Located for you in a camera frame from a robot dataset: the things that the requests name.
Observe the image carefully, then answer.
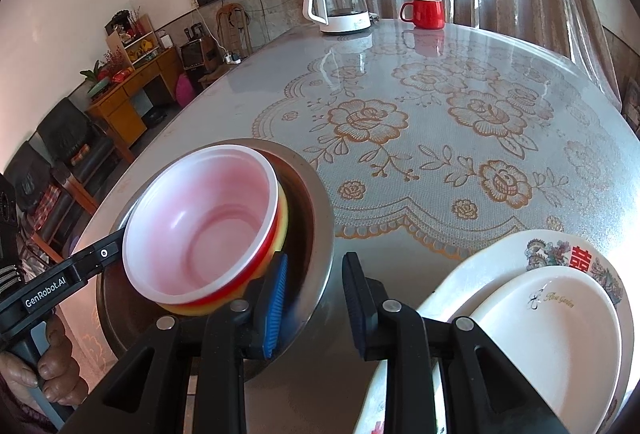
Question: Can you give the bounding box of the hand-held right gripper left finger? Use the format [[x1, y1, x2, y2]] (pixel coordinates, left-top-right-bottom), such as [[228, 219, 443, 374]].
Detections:
[[65, 251, 290, 434]]

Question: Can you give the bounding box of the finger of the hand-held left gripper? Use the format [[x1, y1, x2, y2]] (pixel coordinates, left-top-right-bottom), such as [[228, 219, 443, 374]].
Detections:
[[67, 229, 126, 282]]

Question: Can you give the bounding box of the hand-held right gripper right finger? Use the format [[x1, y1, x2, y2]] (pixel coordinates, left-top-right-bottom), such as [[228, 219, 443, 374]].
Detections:
[[342, 251, 571, 434]]

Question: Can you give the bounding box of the yellow plastic bowl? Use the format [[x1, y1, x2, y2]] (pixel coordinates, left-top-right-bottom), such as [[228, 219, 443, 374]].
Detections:
[[165, 184, 290, 316]]

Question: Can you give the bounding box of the stainless steel bowl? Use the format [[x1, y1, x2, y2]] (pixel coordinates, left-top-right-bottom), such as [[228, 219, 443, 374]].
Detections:
[[95, 138, 335, 382]]

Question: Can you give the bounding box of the red plastic bowl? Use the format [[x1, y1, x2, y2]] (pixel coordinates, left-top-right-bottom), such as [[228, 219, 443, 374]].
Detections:
[[122, 145, 279, 306]]

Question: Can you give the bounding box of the white plate with red characters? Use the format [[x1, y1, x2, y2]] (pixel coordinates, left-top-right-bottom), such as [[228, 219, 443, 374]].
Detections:
[[352, 229, 635, 434]]

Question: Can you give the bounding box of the white plate with pink roses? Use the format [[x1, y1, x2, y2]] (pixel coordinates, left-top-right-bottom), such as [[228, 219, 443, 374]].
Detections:
[[446, 265, 623, 434]]

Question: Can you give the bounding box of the person's left hand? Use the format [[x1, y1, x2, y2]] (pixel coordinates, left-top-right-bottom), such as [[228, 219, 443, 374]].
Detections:
[[0, 315, 90, 415]]

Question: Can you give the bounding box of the black armchair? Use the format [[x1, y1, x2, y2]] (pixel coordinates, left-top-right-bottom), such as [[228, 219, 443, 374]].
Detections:
[[36, 97, 136, 210], [0, 141, 76, 265]]

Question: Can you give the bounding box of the wooden cabinet with clutter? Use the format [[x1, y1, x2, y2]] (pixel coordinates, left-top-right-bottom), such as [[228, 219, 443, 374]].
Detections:
[[86, 48, 182, 147]]

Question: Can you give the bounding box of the potted green plant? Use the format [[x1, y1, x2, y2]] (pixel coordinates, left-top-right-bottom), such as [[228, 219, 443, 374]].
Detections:
[[80, 60, 113, 97]]

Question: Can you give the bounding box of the pink bag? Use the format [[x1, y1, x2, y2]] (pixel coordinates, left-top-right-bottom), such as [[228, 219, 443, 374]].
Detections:
[[176, 75, 196, 106]]

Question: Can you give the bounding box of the wooden desktop shelf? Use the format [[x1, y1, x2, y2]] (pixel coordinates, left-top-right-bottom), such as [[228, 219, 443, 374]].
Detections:
[[105, 13, 161, 65]]

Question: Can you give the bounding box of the black speaker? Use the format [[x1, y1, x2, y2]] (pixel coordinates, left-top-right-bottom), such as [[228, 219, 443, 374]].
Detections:
[[179, 39, 207, 71]]

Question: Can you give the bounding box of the wooden chair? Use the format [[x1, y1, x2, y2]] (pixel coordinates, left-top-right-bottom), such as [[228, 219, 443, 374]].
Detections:
[[216, 1, 254, 57]]

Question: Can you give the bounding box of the white glass electric kettle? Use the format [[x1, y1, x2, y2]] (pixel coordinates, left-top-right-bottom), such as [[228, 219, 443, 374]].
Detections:
[[303, 0, 373, 36]]

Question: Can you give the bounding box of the red mug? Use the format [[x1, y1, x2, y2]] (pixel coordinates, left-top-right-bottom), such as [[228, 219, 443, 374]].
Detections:
[[399, 0, 445, 31]]

